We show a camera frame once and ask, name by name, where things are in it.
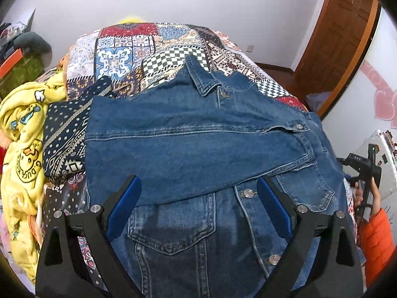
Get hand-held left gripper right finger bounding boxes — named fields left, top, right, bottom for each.
left=257, top=176, right=364, bottom=298

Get orange box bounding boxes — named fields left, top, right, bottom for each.
left=0, top=48, right=24, bottom=79

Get brown wooden door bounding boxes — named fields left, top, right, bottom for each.
left=293, top=0, right=383, bottom=118

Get yellow duck print blanket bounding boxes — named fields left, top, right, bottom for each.
left=0, top=65, right=68, bottom=283

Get navy patterned cloth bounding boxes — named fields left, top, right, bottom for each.
left=43, top=76, right=118, bottom=184

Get pile of clutter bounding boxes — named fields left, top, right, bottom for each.
left=0, top=9, right=36, bottom=50

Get patchwork patterned bedspread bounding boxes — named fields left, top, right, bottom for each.
left=37, top=22, right=360, bottom=298

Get white sticker-covered case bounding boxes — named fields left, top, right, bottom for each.
left=354, top=129, right=397, bottom=201

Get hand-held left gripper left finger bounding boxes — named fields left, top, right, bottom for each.
left=35, top=175, right=143, bottom=298

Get grey pillow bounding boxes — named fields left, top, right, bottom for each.
left=14, top=33, right=53, bottom=56

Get person's right hand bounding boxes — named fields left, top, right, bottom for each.
left=354, top=178, right=382, bottom=216

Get blue denim jacket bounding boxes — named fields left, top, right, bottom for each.
left=84, top=54, right=366, bottom=298

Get white wardrobe pink heart decals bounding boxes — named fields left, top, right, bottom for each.
left=321, top=6, right=397, bottom=149

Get green cloth covered table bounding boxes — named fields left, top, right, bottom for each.
left=0, top=54, right=48, bottom=100

